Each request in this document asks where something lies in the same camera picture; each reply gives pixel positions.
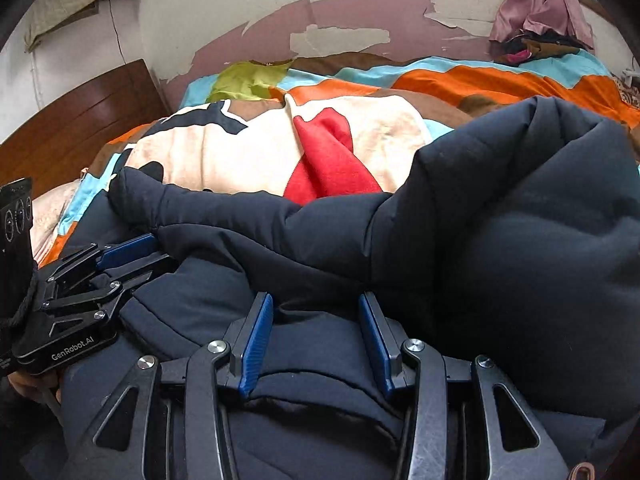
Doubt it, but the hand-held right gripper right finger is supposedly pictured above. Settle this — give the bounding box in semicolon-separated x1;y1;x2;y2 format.
357;291;571;480

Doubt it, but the long pink curtain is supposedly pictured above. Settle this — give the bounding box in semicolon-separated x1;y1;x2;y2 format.
489;0;596;48

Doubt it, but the pile of dark clothes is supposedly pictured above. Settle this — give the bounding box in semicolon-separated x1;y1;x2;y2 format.
495;30;591;66

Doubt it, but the brown wooden headboard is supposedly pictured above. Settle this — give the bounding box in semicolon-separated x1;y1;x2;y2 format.
0;58;173;188

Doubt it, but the person's left hand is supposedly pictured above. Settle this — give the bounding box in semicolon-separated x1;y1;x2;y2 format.
7;367;63;406

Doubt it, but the colourful striped quilt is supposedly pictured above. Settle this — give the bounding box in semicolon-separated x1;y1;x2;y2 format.
37;52;640;268

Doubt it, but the black wall cable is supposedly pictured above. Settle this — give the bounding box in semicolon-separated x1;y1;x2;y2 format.
107;0;161;86

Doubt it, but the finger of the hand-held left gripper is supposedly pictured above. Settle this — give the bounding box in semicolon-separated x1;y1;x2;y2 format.
47;232;161;286
42;254;178;333

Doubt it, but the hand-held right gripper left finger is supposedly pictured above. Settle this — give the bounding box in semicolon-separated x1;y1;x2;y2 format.
60;291;276;480

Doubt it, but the pink floral pillow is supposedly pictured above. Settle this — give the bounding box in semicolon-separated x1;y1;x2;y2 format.
30;180;86;261

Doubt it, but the dark navy padded jacket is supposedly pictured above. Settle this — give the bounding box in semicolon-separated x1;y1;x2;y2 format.
47;95;640;480

